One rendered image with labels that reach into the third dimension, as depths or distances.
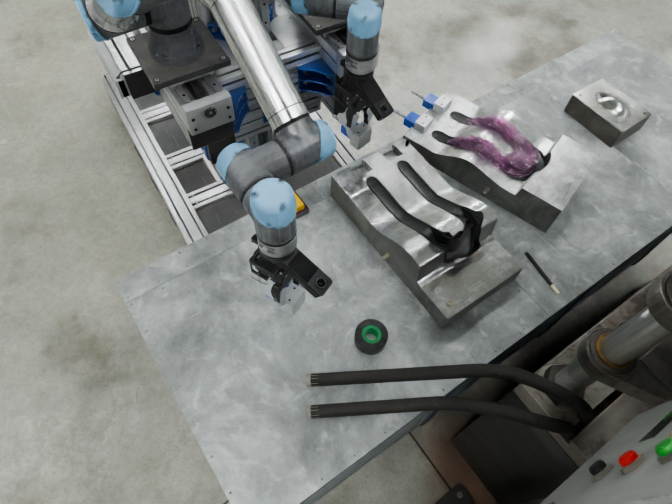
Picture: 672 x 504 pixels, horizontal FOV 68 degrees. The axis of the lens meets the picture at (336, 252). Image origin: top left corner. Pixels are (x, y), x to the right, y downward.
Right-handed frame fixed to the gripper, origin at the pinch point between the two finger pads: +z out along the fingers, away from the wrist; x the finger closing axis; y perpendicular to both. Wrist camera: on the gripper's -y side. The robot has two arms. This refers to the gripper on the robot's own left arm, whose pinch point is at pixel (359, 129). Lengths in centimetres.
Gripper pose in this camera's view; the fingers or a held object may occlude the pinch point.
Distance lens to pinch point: 143.6
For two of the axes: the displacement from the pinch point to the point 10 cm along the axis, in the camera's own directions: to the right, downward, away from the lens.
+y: -6.9, -6.3, 3.4
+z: -0.4, 5.1, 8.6
